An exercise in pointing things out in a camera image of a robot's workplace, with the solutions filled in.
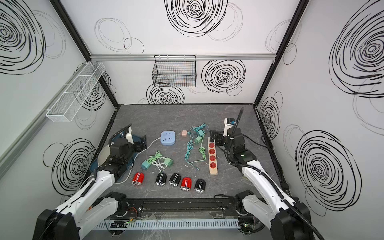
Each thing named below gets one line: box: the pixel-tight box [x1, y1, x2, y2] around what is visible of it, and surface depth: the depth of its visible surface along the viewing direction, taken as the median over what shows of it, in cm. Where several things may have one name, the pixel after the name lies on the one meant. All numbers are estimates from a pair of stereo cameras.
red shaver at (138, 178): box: [132, 172, 145, 186], surface depth 83 cm
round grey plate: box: [97, 144, 111, 167], surface depth 93 cm
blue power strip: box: [160, 130, 176, 146], surface depth 99 cm
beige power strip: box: [207, 136, 218, 176], surface depth 90 cm
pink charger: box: [181, 130, 188, 137], surface depth 104 cm
